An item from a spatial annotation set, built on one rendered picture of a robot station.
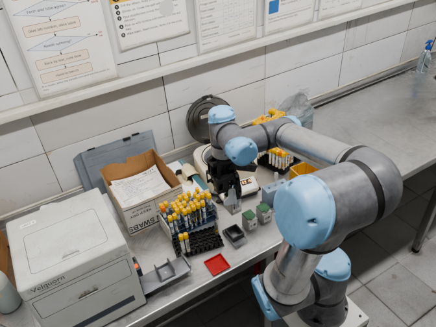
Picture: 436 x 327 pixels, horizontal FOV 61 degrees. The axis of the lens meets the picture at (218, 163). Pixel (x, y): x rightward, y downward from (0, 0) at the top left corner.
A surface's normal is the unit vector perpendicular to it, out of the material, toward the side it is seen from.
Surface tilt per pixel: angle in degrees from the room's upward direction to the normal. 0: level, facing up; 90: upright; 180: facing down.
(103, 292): 90
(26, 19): 94
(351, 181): 20
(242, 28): 94
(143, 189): 2
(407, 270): 0
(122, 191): 0
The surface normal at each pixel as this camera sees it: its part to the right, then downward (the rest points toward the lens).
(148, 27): 0.52, 0.52
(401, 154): -0.07, -0.79
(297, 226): -0.91, 0.20
